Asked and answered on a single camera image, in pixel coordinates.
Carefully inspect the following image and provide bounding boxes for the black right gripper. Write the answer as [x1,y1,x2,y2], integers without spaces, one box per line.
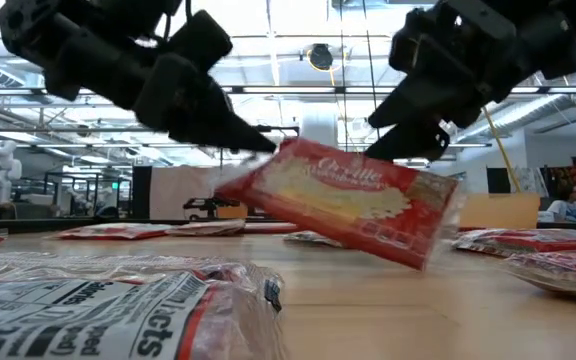
[365,0,576,162]

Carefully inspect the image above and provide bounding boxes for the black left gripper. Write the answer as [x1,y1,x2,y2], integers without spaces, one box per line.
[0,0,277,153]

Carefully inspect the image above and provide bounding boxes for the black partition panel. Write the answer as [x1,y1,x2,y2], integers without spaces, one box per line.
[486,167,512,194]
[131,165,153,220]

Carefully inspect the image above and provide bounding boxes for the beige curtain partition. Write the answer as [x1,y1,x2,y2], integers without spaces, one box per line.
[148,164,249,221]

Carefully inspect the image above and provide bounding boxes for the distant black robot arms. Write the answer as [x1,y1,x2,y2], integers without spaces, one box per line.
[182,196,242,221]

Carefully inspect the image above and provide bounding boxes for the distant orange basket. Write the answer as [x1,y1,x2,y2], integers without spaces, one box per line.
[216,204,249,220]

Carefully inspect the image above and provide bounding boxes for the orange plastic basket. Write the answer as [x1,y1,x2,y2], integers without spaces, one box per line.
[457,193,542,231]

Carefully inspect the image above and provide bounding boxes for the person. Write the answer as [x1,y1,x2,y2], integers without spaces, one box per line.
[542,185,576,224]

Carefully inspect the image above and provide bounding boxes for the yellow cable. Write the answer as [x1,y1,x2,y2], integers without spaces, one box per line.
[481,105,524,194]

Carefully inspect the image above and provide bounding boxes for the black ceiling cable reel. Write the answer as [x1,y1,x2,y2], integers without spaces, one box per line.
[306,42,335,72]

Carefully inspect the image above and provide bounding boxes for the colourful wall picture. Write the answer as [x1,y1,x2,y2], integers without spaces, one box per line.
[547,163,576,201]

